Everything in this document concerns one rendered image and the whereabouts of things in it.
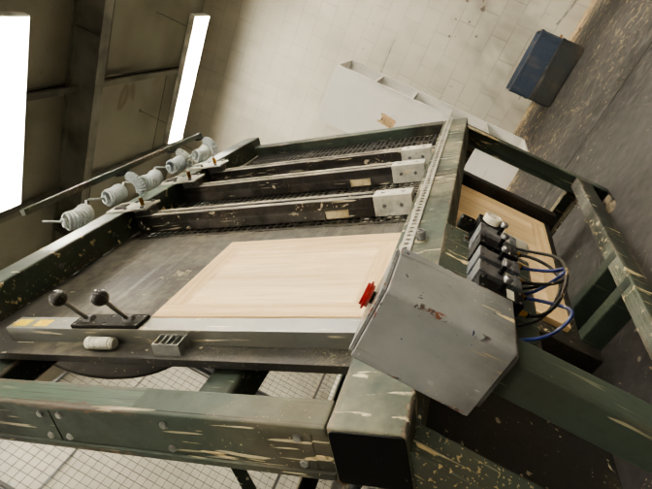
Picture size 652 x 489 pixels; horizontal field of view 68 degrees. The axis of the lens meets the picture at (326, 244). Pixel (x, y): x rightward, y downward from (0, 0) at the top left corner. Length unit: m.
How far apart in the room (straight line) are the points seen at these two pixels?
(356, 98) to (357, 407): 4.48
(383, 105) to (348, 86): 0.40
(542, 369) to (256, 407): 0.42
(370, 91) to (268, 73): 2.18
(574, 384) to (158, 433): 0.65
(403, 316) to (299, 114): 6.26
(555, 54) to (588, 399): 4.75
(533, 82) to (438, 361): 4.78
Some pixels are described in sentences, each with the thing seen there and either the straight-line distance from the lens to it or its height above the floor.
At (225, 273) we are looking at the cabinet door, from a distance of 1.38.
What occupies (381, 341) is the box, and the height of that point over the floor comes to 0.90.
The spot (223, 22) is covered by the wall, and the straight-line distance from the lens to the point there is 7.08.
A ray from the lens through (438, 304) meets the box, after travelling 0.59.
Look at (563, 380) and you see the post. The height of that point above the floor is 0.68.
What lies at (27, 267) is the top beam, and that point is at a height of 1.86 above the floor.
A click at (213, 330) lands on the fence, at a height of 1.18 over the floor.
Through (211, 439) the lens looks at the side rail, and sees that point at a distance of 0.87.
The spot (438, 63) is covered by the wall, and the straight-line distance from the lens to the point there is 6.32.
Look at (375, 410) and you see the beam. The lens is 0.75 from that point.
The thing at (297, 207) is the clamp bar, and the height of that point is 1.24.
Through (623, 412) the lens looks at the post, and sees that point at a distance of 0.71.
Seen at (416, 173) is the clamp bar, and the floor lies 0.93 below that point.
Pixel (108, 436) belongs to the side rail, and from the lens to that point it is 1.01.
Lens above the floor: 0.97
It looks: 5 degrees up
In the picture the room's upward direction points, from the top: 63 degrees counter-clockwise
